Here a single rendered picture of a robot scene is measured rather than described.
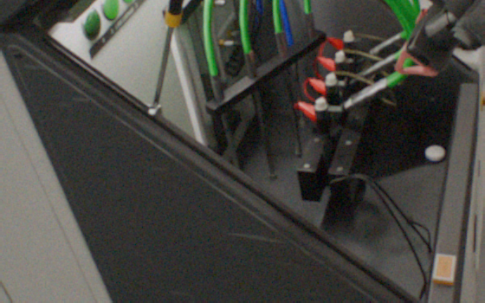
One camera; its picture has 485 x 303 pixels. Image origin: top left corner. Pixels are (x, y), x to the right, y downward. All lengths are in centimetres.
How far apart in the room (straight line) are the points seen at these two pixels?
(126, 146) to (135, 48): 27
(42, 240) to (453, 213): 70
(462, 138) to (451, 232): 25
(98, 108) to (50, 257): 40
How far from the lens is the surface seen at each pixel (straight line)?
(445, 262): 114
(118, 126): 94
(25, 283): 137
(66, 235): 118
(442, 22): 105
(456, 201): 126
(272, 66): 138
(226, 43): 148
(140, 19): 119
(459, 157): 134
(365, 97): 120
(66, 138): 101
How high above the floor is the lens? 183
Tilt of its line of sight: 34 degrees down
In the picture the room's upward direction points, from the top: 11 degrees counter-clockwise
